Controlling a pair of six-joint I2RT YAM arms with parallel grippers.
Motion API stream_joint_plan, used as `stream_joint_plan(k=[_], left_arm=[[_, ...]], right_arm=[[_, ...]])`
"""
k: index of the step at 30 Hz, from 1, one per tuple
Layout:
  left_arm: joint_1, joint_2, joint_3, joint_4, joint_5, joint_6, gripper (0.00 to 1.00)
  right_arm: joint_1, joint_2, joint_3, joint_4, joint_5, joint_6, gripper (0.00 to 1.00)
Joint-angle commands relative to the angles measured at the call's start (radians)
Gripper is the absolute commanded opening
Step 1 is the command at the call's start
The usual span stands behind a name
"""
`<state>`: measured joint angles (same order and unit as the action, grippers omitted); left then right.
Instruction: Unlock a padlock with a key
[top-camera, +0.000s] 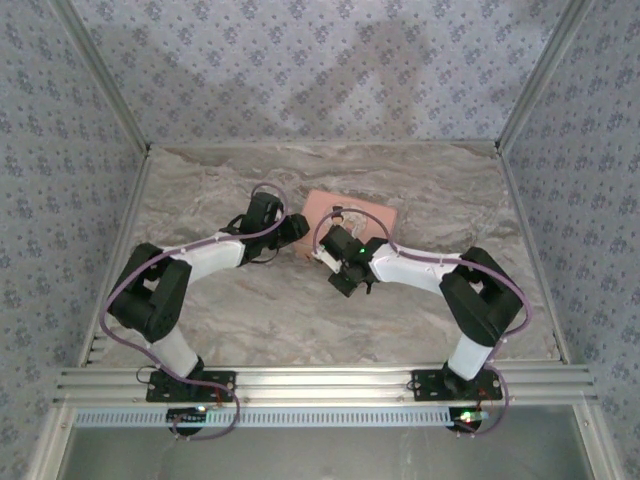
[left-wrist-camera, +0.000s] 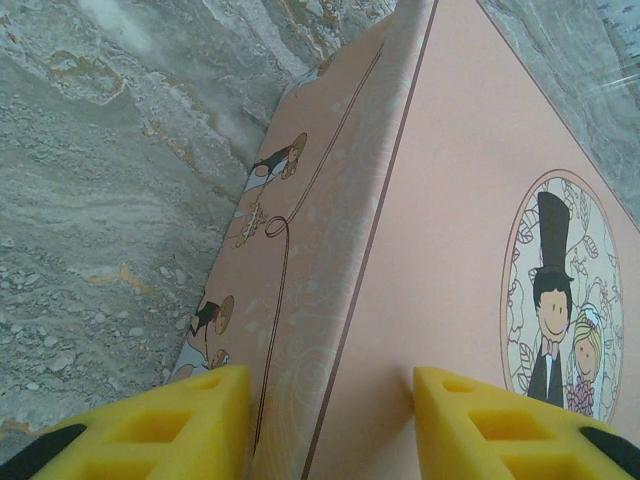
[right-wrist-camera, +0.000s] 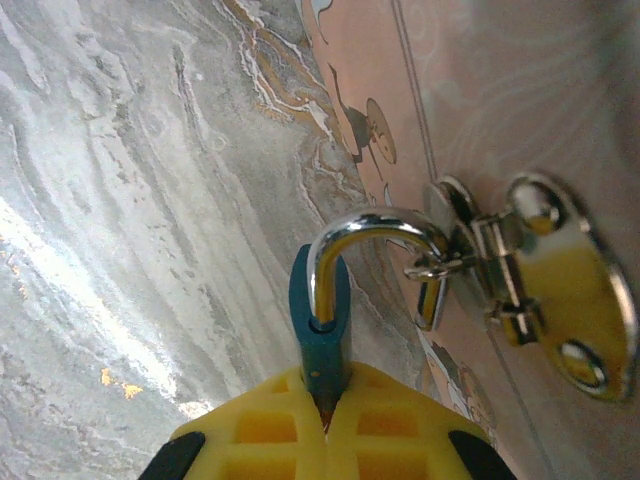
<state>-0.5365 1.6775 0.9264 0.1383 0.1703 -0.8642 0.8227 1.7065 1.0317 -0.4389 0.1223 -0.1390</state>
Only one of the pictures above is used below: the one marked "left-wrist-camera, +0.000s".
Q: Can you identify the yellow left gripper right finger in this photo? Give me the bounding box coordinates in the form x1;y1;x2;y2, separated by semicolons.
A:
411;365;640;480

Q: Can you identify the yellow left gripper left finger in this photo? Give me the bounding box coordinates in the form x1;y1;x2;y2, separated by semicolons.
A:
0;364;253;480

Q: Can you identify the pink wedding cartoon box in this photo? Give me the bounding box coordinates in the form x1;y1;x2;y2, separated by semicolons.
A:
169;0;640;480

